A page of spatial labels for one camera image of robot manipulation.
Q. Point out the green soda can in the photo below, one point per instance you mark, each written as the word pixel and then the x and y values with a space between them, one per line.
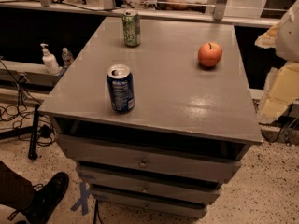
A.
pixel 131 28

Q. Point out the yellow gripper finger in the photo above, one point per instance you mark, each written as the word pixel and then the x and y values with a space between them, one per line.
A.
pixel 268 39
pixel 281 88

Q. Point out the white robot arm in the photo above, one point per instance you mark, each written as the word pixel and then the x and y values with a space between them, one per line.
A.
pixel 287 40

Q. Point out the black stand leg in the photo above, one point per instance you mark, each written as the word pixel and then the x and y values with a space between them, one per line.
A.
pixel 32 155

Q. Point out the grey drawer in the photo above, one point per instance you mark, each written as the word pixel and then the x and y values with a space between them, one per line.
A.
pixel 164 205
pixel 116 181
pixel 85 149

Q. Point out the black shoe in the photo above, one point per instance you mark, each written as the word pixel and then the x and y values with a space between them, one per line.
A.
pixel 37 206

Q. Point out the grey metal railing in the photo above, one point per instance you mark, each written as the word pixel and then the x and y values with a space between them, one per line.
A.
pixel 215 11

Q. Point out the blue pepsi can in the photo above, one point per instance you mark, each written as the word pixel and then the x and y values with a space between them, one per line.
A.
pixel 121 88

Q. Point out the red apple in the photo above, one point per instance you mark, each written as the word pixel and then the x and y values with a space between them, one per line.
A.
pixel 209 54

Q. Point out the clear plastic water bottle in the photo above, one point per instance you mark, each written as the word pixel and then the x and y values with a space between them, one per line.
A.
pixel 67 57

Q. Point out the middle grey drawer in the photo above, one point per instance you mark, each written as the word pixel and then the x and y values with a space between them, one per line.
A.
pixel 116 181

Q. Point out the bottom grey drawer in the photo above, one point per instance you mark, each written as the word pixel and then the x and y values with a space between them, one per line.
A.
pixel 164 205

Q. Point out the grey drawer cabinet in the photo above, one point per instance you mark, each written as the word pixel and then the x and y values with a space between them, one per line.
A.
pixel 181 107

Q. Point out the blue tape cross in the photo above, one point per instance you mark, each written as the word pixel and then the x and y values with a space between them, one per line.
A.
pixel 82 201

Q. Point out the top grey drawer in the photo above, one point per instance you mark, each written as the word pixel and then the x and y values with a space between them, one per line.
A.
pixel 85 149

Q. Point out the white pump sanitizer bottle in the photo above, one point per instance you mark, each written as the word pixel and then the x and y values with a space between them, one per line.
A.
pixel 49 60

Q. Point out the brown trouser leg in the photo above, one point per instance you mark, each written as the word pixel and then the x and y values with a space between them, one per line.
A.
pixel 14 187

